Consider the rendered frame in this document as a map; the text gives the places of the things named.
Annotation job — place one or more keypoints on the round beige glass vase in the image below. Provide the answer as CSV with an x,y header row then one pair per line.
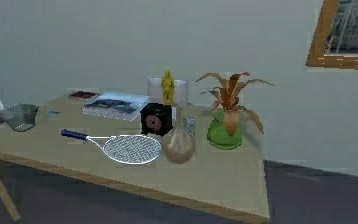
x,y
178,146

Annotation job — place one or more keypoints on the white box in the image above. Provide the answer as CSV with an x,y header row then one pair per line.
x,y
182,91

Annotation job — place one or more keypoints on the black cube alarm clock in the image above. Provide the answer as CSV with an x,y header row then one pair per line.
x,y
156,119

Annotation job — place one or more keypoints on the yellow figurine statue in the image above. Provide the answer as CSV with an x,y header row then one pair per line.
x,y
167,87

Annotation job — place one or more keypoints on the brown plant in green pot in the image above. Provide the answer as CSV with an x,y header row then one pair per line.
x,y
229,123

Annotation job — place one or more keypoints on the light wooden table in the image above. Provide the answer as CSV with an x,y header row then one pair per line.
x,y
200,176

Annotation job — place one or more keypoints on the dark red book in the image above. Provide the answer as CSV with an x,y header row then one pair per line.
x,y
83,95

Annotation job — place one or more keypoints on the small blue card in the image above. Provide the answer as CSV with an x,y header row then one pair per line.
x,y
53,113

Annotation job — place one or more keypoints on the grey mesh bin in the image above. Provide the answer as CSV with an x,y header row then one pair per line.
x,y
19,116

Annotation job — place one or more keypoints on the gold framed wall picture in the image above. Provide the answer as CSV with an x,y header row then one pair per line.
x,y
340,35

